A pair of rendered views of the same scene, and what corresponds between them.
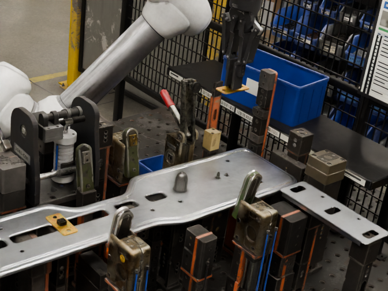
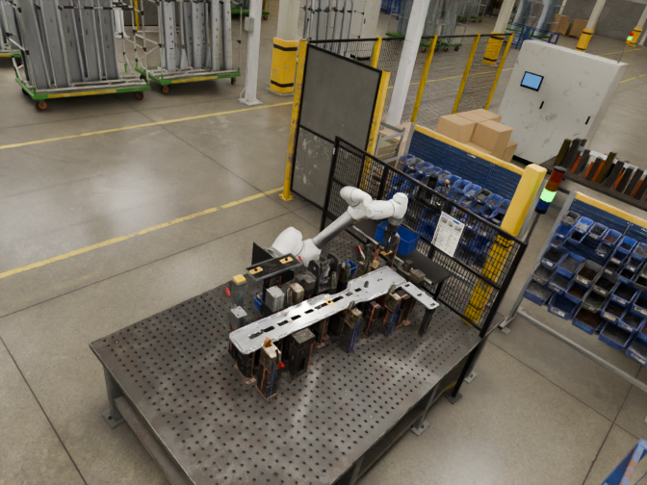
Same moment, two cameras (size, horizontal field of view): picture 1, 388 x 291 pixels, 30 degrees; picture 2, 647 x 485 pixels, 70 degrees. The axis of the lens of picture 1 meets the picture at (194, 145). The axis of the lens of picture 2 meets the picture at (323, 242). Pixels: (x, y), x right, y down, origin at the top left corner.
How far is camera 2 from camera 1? 1.53 m
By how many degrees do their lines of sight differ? 7
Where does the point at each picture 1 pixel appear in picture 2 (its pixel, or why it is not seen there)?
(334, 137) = (420, 261)
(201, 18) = not seen: hidden behind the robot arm
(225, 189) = (381, 286)
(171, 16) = (359, 214)
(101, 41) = (302, 178)
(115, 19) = (311, 168)
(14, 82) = (297, 237)
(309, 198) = (411, 290)
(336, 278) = (419, 314)
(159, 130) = (344, 243)
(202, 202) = (374, 292)
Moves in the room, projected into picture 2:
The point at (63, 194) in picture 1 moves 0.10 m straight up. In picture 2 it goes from (324, 288) to (326, 276)
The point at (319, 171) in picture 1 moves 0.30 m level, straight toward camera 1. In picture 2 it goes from (415, 278) to (411, 303)
